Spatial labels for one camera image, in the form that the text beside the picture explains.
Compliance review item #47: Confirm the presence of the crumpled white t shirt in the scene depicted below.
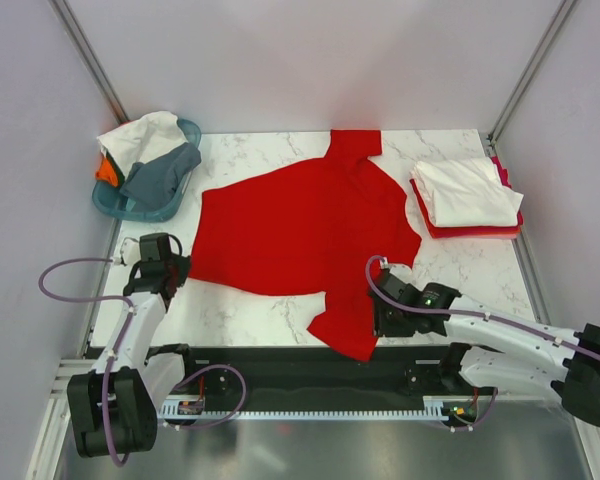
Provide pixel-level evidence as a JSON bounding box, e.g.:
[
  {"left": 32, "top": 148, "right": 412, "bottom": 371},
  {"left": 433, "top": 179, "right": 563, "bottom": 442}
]
[{"left": 97, "top": 111, "right": 187, "bottom": 176}]

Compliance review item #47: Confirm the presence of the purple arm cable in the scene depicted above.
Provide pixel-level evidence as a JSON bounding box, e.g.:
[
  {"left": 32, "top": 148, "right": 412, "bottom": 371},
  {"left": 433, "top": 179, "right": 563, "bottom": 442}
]
[
  {"left": 364, "top": 255, "right": 600, "bottom": 434},
  {"left": 38, "top": 256, "right": 247, "bottom": 467}
]

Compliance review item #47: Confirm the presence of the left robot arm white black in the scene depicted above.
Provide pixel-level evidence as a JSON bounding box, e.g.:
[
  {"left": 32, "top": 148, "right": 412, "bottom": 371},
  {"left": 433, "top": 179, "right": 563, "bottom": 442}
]
[{"left": 67, "top": 233, "right": 200, "bottom": 467}]

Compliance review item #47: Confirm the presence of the folded pink t shirt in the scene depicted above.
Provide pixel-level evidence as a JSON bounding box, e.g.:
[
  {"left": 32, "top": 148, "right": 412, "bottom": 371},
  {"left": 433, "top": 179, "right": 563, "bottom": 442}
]
[{"left": 491, "top": 156, "right": 512, "bottom": 189}]

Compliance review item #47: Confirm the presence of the folded white t shirt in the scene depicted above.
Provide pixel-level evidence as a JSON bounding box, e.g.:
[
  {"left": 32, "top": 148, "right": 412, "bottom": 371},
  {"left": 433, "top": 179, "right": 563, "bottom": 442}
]
[{"left": 411, "top": 157, "right": 524, "bottom": 228}]

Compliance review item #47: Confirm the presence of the teal plastic basket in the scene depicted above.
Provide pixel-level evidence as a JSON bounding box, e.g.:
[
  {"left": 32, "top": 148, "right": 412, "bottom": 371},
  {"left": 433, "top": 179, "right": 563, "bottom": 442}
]
[{"left": 92, "top": 118, "right": 202, "bottom": 223}]

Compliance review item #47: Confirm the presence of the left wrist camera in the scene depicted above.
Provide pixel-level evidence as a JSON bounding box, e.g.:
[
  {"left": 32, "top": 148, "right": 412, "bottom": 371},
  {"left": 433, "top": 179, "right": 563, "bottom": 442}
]
[{"left": 113, "top": 237, "right": 141, "bottom": 266}]

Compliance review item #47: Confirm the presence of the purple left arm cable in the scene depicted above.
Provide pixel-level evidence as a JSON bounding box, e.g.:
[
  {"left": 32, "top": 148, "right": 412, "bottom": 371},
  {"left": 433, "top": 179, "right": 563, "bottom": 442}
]
[{"left": 38, "top": 256, "right": 247, "bottom": 467}]

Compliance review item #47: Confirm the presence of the right aluminium frame post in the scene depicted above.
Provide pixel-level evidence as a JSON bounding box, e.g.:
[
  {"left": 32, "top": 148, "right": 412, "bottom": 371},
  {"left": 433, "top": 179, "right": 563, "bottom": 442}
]
[{"left": 480, "top": 0, "right": 580, "bottom": 156}]

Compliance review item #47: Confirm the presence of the white slotted cable duct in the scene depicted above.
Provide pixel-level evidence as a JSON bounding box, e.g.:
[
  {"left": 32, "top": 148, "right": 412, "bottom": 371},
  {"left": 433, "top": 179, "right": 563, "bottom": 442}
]
[{"left": 157, "top": 397, "right": 449, "bottom": 422}]

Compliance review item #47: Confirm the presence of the red t shirt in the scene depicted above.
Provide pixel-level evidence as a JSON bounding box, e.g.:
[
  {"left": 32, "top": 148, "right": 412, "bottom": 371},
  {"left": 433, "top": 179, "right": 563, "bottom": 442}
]
[
  {"left": 189, "top": 130, "right": 421, "bottom": 361},
  {"left": 410, "top": 180, "right": 524, "bottom": 239}
]

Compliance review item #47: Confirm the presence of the left aluminium frame post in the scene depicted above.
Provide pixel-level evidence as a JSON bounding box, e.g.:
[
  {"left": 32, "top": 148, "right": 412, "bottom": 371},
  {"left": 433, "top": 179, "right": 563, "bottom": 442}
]
[{"left": 49, "top": 0, "right": 129, "bottom": 124}]

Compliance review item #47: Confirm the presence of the aluminium frame post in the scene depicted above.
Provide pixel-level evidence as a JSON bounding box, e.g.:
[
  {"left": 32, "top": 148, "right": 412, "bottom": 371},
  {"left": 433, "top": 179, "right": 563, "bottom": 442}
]
[
  {"left": 480, "top": 0, "right": 580, "bottom": 156},
  {"left": 49, "top": 0, "right": 129, "bottom": 124}
]

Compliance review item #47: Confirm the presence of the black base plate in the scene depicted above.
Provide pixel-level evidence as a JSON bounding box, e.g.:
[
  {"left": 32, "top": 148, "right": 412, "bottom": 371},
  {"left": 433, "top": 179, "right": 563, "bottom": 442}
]
[{"left": 84, "top": 340, "right": 499, "bottom": 414}]

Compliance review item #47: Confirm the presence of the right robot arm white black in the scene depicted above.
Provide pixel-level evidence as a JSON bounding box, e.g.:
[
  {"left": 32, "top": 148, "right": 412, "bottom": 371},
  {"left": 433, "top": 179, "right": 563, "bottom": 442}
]
[{"left": 366, "top": 269, "right": 600, "bottom": 428}]

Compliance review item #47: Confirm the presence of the grey blue t shirt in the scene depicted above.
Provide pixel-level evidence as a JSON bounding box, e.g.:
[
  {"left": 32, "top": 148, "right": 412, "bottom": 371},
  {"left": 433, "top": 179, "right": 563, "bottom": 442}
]
[{"left": 120, "top": 142, "right": 201, "bottom": 212}]

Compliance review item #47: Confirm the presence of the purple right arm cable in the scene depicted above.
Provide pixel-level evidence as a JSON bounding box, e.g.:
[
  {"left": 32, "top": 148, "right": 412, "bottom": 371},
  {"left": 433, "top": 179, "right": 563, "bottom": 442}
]
[{"left": 364, "top": 255, "right": 600, "bottom": 434}]

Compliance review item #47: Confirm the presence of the orange t shirt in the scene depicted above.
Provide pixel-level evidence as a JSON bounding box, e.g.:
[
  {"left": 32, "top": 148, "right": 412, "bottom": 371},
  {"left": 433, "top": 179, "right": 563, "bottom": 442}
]
[{"left": 95, "top": 155, "right": 120, "bottom": 188}]

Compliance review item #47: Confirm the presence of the folded red t shirt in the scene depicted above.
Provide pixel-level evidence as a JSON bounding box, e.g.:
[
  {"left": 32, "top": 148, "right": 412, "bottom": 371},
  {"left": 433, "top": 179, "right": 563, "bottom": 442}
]
[{"left": 410, "top": 180, "right": 524, "bottom": 239}]

